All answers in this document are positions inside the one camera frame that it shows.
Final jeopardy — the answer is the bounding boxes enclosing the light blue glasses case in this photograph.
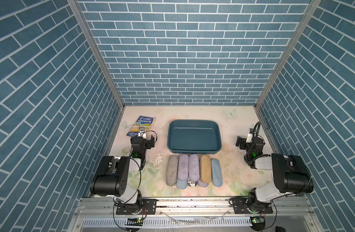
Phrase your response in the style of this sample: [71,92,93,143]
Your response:
[176,179,188,189]
[211,159,223,187]

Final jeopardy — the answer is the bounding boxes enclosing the lavender fabric glasses case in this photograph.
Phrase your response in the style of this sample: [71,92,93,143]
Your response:
[177,154,189,180]

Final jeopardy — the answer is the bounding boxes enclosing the tan fabric glasses case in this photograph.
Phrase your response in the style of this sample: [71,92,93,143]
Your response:
[200,155,212,184]

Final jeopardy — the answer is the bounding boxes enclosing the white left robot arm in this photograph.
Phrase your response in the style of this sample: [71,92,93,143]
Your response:
[90,132,158,209]

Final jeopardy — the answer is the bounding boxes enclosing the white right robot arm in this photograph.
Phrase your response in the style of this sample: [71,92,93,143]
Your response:
[235,129,314,206]

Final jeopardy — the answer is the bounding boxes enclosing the teal plastic storage bin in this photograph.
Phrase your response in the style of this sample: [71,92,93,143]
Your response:
[167,119,222,154]

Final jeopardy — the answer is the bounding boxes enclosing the newspaper print glasses case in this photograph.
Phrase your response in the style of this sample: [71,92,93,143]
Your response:
[187,179,198,187]

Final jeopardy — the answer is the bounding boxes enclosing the colourful paperback book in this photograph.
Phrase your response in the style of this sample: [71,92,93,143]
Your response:
[127,116,154,138]

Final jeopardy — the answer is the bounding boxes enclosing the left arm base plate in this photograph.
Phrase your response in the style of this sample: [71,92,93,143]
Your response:
[115,198,157,215]

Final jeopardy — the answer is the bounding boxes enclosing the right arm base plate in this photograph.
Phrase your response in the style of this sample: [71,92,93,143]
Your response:
[228,197,273,214]

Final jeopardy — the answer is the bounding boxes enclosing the aluminium front rail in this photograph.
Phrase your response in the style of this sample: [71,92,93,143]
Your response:
[74,196,314,218]

